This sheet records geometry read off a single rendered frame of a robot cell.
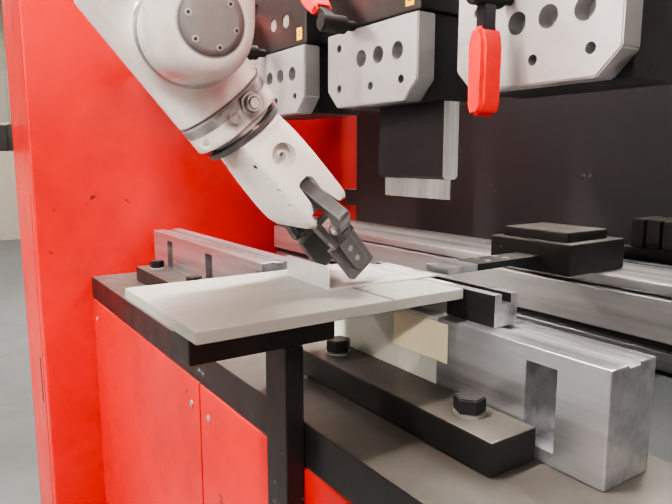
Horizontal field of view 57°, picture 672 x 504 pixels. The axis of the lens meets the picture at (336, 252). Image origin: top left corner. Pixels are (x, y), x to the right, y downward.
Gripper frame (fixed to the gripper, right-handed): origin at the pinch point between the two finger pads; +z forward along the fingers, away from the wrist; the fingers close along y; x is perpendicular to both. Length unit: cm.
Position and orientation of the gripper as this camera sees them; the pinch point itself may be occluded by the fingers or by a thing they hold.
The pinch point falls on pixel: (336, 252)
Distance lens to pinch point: 61.3
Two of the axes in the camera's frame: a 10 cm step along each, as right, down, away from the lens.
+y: -5.1, -1.3, 8.5
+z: 5.5, 7.1, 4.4
